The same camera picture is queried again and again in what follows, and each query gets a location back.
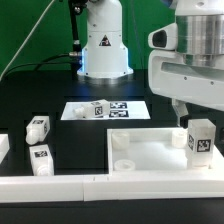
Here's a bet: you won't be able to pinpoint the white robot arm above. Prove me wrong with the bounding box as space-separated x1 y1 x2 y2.
78 0 224 118

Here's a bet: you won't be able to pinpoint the white square table top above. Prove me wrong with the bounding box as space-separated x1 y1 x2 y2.
107 128 224 179

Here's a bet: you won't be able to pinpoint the white front fence bar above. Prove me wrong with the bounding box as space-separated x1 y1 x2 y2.
0 172 224 203

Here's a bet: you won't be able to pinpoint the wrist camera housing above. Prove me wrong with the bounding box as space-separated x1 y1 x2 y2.
148 23 178 50

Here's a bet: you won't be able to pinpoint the white left fence block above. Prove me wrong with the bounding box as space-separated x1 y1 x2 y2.
0 134 9 163

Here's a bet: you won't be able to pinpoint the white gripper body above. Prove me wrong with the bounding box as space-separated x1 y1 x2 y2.
148 50 224 111

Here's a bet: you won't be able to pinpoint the black cables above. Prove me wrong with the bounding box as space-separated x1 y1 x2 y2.
3 53 83 78

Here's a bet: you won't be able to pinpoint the white marker sheet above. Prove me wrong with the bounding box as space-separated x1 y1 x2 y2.
61 101 150 120

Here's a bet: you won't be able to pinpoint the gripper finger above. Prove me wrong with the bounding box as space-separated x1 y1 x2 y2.
172 99 189 127

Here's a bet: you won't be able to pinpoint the grey cable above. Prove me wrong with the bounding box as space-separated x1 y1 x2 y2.
0 0 56 81

